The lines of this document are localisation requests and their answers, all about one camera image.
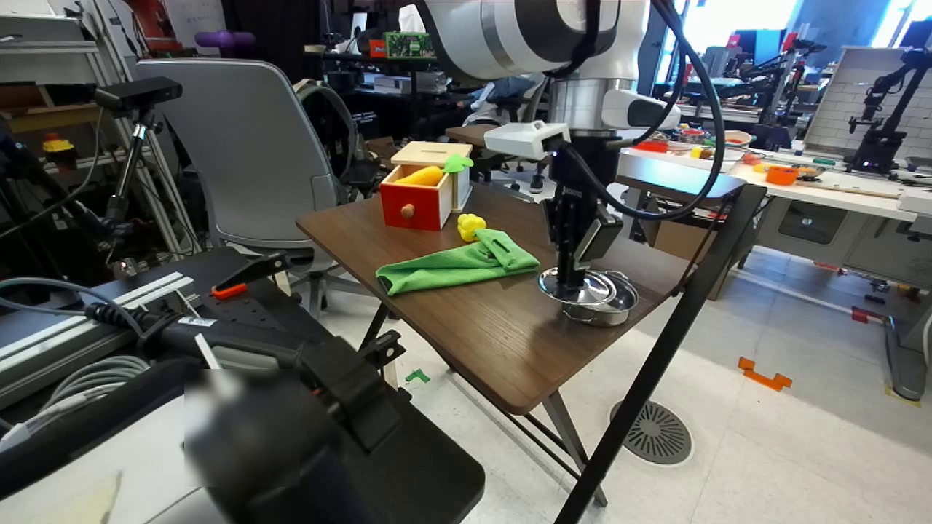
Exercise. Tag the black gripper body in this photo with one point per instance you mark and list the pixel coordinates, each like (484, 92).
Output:
(579, 219)

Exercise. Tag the steel pot lid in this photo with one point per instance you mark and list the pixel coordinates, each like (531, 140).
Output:
(598, 290)

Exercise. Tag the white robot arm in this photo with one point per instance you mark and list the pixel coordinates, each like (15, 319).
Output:
(590, 56)

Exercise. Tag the small steel pot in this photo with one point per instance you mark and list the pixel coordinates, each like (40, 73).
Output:
(606, 319)

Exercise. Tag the green cloth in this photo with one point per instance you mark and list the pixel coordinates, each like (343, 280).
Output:
(491, 255)

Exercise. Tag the small yellow toy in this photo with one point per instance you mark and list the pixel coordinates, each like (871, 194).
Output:
(469, 225)

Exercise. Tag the yellow plush toy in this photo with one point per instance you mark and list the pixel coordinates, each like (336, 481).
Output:
(427, 177)

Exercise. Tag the black tripod pole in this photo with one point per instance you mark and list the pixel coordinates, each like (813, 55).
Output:
(695, 293)

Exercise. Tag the wooden box with red drawer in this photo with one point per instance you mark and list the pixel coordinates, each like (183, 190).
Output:
(427, 209)

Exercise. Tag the brown folding table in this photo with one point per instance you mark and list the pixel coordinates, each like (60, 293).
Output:
(506, 340)

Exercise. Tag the white desk with clutter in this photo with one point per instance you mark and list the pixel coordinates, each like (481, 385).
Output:
(844, 219)

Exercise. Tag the grey office chair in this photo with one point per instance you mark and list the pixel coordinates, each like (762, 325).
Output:
(255, 153)

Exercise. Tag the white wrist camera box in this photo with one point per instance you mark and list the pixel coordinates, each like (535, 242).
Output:
(529, 140)

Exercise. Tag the black camera on tripod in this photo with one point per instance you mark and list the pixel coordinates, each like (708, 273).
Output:
(140, 95)

